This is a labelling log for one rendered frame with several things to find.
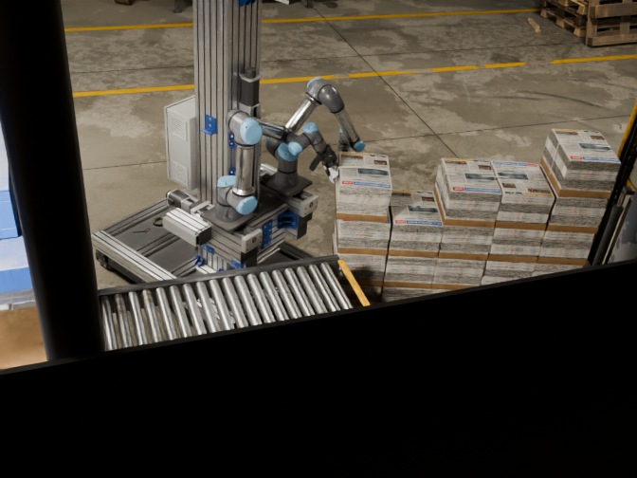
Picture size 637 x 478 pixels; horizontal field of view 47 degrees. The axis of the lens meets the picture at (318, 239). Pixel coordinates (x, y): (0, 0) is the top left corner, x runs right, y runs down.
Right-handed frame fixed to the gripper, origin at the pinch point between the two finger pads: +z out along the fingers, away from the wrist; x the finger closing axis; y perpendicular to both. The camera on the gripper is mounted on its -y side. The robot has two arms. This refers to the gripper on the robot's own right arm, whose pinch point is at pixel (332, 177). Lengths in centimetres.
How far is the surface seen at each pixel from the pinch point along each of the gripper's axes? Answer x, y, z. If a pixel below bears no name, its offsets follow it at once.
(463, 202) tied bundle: -18, 62, 35
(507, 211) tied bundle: -18, 82, 52
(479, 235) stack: -18, 63, 61
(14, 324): -110, -134, -54
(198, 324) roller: -105, -64, -14
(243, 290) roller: -79, -48, -5
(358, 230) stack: -18.7, 3.0, 27.2
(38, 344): -122, -122, -47
